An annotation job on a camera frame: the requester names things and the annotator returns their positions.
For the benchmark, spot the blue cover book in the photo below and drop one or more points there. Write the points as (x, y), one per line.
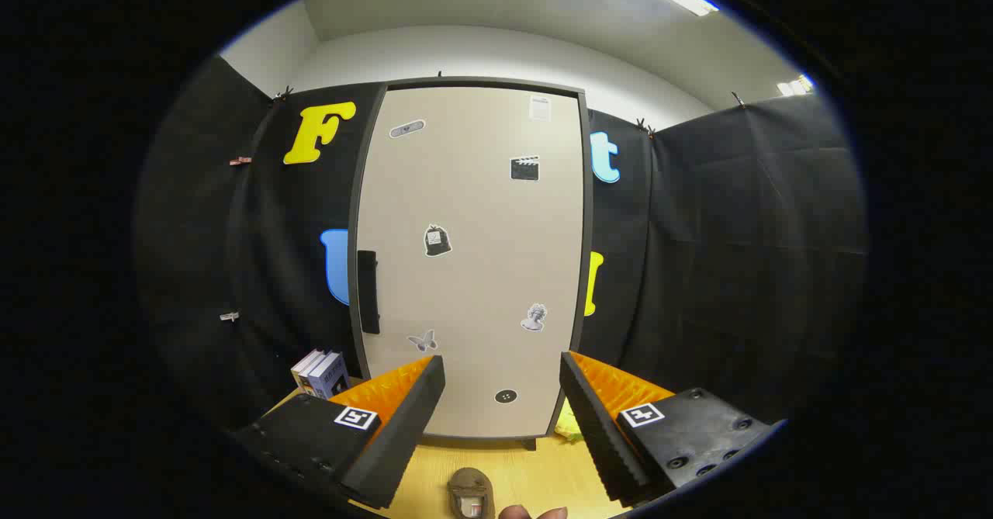
(330, 375)

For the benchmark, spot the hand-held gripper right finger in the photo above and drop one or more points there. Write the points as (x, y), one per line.
(597, 434)

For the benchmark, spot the small ceiling light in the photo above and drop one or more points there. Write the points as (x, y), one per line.
(795, 85)

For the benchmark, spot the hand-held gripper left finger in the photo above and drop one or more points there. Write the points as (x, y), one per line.
(407, 426)

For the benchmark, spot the brown fuzzy shoe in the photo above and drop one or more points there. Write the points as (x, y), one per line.
(469, 480)

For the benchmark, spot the black backdrop cloth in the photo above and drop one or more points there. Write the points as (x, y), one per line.
(737, 232)

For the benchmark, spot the grey shoe cabinet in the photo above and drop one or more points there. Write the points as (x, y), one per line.
(587, 232)

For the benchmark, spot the yellow plush toy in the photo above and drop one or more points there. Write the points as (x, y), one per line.
(570, 424)

